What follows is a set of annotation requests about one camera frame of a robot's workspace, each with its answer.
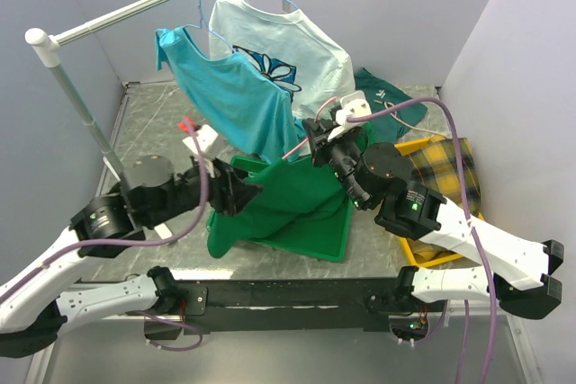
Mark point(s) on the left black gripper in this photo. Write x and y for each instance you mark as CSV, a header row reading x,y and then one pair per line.
x,y
230,195

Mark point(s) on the green t shirt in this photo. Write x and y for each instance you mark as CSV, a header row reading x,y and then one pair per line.
x,y
288,204

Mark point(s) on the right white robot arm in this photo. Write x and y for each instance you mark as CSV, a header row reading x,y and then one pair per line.
x,y
515,273

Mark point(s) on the pink wire hanger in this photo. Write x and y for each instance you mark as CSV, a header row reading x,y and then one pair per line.
x,y
309,132

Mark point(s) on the turquoise t shirt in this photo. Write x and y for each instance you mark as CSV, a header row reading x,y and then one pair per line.
x,y
247,109

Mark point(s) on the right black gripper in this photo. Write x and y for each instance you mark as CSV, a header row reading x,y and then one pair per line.
x,y
318,133

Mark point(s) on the white flower print t shirt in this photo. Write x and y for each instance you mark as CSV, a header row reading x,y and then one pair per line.
x,y
288,49

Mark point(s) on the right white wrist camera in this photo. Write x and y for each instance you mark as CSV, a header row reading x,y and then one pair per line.
x,y
351,107

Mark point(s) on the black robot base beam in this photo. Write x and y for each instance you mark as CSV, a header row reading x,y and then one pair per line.
x,y
212,306

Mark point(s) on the green plastic tray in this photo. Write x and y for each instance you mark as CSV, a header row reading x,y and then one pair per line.
x,y
324,240

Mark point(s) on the yellow plaid cloth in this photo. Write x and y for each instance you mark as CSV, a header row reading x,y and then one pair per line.
x,y
435,167

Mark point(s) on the blue wire hanger left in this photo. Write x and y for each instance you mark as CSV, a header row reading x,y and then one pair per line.
x,y
203,24

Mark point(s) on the yellow plastic tray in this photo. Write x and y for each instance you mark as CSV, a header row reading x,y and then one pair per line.
x,y
417,252

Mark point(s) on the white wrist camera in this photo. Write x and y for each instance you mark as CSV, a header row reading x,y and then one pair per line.
x,y
199,139
351,107

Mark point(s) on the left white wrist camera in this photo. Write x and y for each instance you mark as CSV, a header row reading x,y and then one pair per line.
x,y
199,139

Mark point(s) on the dark teal shorts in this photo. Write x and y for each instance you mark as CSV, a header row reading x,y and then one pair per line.
x,y
382,95

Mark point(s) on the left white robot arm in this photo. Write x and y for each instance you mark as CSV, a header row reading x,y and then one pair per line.
x,y
37,306

